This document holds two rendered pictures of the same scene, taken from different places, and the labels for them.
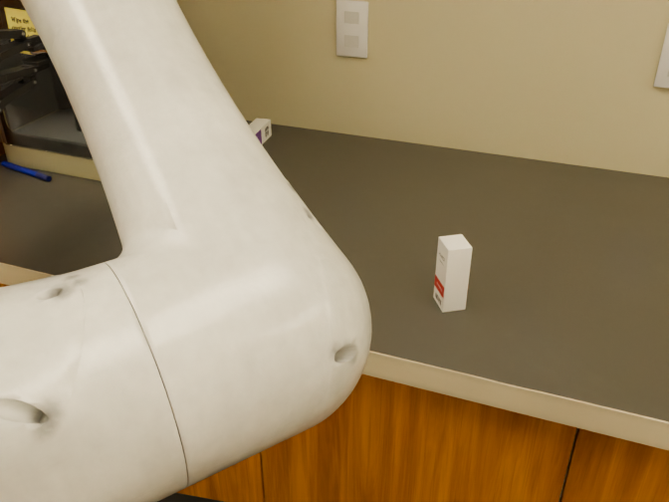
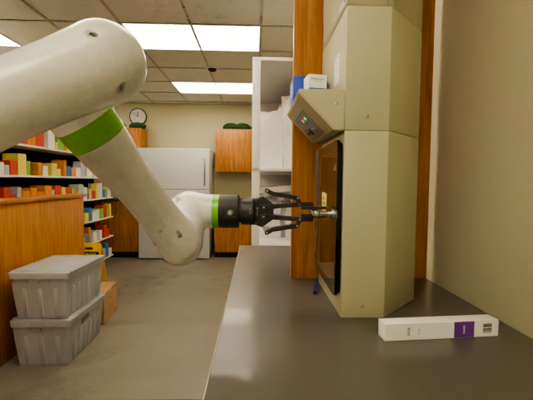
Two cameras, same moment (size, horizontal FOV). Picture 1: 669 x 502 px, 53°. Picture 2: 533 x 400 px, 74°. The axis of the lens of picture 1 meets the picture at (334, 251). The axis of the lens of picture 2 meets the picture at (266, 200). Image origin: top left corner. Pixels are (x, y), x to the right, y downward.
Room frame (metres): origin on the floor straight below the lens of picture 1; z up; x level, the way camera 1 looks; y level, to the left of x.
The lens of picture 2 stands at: (0.63, -0.38, 1.28)
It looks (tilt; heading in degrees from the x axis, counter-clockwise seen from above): 3 degrees down; 67
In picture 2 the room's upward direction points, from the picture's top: 1 degrees clockwise
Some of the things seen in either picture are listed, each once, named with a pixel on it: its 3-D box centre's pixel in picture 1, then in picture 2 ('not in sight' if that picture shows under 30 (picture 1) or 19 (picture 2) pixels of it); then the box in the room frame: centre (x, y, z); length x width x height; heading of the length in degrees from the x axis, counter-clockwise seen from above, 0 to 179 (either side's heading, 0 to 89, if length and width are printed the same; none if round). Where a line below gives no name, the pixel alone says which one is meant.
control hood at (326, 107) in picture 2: not in sight; (311, 120); (1.15, 0.53, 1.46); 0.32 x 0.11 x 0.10; 69
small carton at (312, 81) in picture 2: not in sight; (314, 88); (1.13, 0.48, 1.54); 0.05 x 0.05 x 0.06; 77
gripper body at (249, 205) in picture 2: not in sight; (257, 211); (0.99, 0.54, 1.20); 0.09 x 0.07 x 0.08; 159
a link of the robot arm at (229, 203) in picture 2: not in sight; (230, 211); (0.92, 0.56, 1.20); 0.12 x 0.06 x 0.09; 69
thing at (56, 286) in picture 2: not in sight; (62, 283); (0.24, 2.66, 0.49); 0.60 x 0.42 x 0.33; 69
